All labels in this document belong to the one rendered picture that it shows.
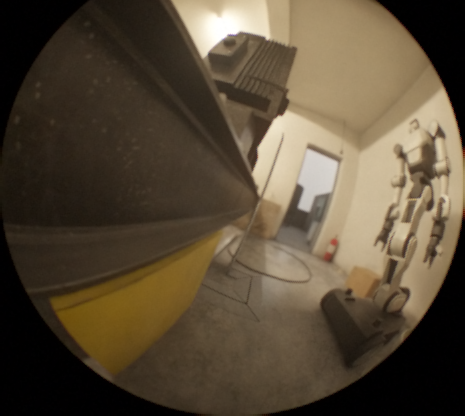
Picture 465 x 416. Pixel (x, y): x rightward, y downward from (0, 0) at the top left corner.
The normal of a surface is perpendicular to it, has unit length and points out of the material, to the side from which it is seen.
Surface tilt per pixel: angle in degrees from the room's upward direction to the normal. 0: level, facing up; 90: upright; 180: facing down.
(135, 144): 90
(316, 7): 180
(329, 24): 180
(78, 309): 90
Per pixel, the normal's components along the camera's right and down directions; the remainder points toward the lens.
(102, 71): 0.90, 0.36
